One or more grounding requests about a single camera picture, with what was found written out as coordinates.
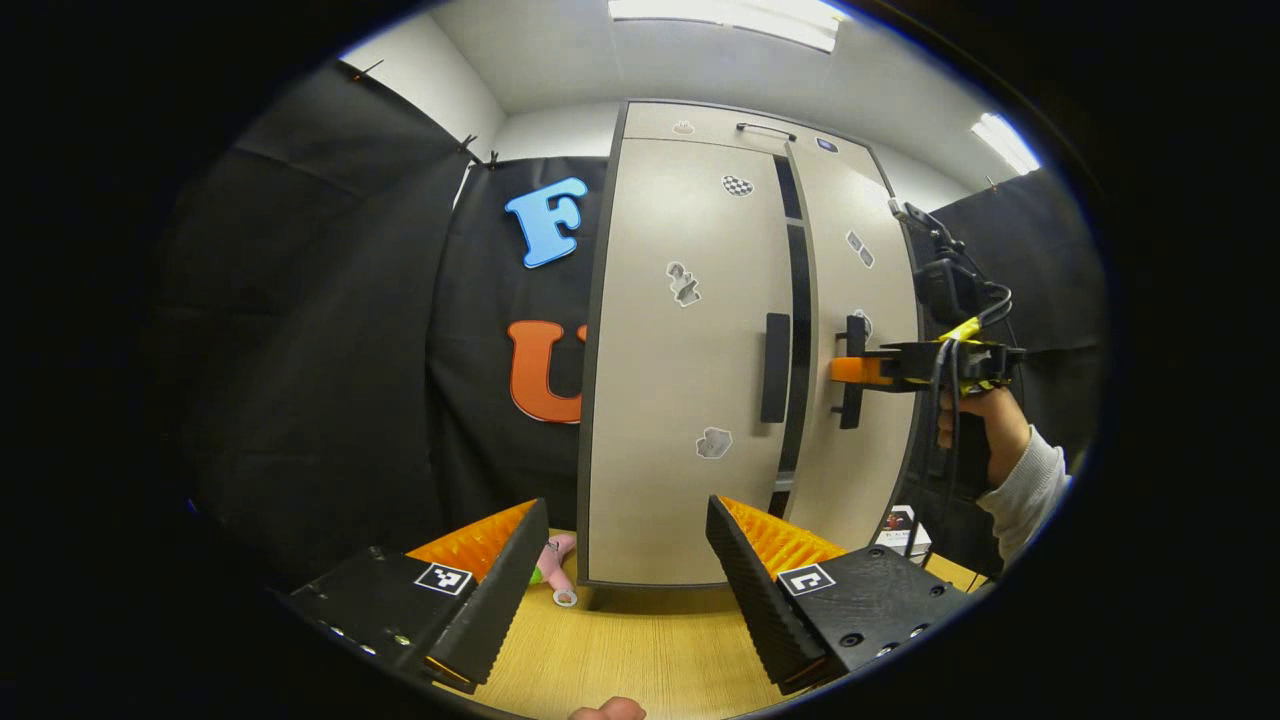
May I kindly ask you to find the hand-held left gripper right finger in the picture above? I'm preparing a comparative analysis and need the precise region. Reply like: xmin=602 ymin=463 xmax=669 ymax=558
xmin=705 ymin=494 xmax=973 ymax=697

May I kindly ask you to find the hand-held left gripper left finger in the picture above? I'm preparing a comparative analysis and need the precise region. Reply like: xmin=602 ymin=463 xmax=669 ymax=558
xmin=285 ymin=497 xmax=551 ymax=693

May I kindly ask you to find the black door handle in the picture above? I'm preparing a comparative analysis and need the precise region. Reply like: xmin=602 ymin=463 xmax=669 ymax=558
xmin=832 ymin=315 xmax=869 ymax=431
xmin=760 ymin=313 xmax=791 ymax=424

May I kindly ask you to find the beige double-door shoe cabinet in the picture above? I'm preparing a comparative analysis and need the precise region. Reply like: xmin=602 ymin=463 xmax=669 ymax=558
xmin=577 ymin=98 xmax=926 ymax=591

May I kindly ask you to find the beige cabinet door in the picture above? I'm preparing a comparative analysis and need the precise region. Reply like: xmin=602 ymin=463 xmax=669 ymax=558
xmin=783 ymin=140 xmax=921 ymax=551
xmin=585 ymin=138 xmax=801 ymax=586

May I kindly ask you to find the beige cabinet top panel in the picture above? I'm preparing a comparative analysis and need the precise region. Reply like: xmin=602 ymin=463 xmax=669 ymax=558
xmin=622 ymin=102 xmax=886 ymax=176

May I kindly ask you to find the pink green plush toy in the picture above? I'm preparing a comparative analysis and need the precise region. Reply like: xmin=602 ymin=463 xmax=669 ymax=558
xmin=533 ymin=533 xmax=579 ymax=608

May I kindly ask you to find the black backdrop cloth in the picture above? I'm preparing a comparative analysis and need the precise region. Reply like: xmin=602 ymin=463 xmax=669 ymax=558
xmin=150 ymin=60 xmax=611 ymax=591
xmin=900 ymin=165 xmax=1111 ymax=581

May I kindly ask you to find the ceiling light panel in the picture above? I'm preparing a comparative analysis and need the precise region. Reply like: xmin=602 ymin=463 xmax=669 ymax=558
xmin=970 ymin=112 xmax=1043 ymax=177
xmin=608 ymin=0 xmax=843 ymax=53

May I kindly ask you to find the white printed box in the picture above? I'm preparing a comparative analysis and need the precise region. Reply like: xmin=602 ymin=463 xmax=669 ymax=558
xmin=878 ymin=505 xmax=933 ymax=558

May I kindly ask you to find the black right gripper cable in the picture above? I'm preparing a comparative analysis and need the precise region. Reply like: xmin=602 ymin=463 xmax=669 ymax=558
xmin=930 ymin=283 xmax=1014 ymax=521

